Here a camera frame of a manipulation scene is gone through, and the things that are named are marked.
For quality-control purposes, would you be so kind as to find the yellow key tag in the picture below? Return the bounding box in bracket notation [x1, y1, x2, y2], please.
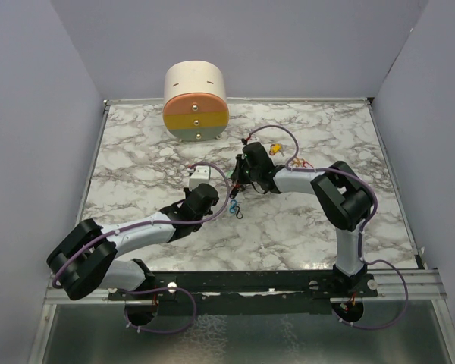
[269, 143, 284, 156]

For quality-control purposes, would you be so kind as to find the light blue S carabiner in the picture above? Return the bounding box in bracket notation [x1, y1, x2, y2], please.
[229, 199, 237, 214]

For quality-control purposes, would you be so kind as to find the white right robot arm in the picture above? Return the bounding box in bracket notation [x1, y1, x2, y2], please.
[230, 142, 377, 297]

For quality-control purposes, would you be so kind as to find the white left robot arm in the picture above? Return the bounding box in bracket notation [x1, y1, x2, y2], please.
[46, 183, 219, 300]

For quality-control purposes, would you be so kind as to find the round three-drawer mini cabinet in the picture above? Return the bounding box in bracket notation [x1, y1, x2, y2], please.
[162, 60, 229, 142]

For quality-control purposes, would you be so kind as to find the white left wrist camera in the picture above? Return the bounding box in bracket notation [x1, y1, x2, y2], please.
[187, 165, 211, 190]

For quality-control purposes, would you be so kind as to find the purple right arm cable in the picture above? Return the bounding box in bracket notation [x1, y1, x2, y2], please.
[242, 124, 410, 330]

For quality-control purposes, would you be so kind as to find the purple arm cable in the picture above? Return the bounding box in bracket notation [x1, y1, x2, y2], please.
[52, 162, 232, 334]
[242, 124, 410, 330]

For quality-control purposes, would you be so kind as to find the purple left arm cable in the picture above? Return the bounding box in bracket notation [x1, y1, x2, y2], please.
[52, 162, 232, 334]

